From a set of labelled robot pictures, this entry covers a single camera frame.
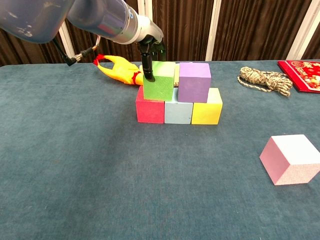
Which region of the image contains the red foam cube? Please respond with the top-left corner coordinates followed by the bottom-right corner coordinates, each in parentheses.
top-left (135, 86), bottom-right (166, 124)

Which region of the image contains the pink foam cube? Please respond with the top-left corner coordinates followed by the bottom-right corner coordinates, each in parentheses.
top-left (259, 134), bottom-right (320, 186)

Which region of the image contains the light blue foam cube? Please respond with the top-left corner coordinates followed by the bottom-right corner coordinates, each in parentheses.
top-left (164, 87), bottom-right (194, 125)

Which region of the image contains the teal felt table cloth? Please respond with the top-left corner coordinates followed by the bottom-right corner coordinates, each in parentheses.
top-left (0, 59), bottom-right (320, 240)

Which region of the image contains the purple foam cube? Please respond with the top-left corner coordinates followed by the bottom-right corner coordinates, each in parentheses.
top-left (177, 62), bottom-right (212, 103)

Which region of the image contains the yellow spiral notebook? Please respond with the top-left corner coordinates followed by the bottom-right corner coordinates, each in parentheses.
top-left (138, 62), bottom-right (193, 88)

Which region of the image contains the coiled beige rope bundle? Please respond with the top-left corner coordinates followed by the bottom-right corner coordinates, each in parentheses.
top-left (236, 66), bottom-right (294, 98)

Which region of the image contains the yellow foam cube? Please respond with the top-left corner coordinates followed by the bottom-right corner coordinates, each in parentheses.
top-left (191, 87), bottom-right (223, 125)

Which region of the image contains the yellow rubber chicken toy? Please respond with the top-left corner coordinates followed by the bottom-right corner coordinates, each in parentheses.
top-left (93, 53), bottom-right (146, 87)

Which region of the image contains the red festive spiral calendar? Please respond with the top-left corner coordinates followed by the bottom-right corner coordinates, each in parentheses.
top-left (277, 59), bottom-right (320, 94)

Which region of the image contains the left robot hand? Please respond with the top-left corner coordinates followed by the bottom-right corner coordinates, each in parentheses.
top-left (132, 14), bottom-right (166, 83)

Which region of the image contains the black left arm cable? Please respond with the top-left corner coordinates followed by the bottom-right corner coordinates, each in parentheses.
top-left (52, 34), bottom-right (102, 67)

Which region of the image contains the green foam cube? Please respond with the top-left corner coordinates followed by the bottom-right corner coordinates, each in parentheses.
top-left (142, 60), bottom-right (176, 102)

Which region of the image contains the white frame post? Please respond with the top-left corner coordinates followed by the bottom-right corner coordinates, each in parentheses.
top-left (137, 0), bottom-right (155, 63)
top-left (287, 0), bottom-right (315, 61)
top-left (57, 21), bottom-right (78, 64)
top-left (205, 0), bottom-right (223, 62)

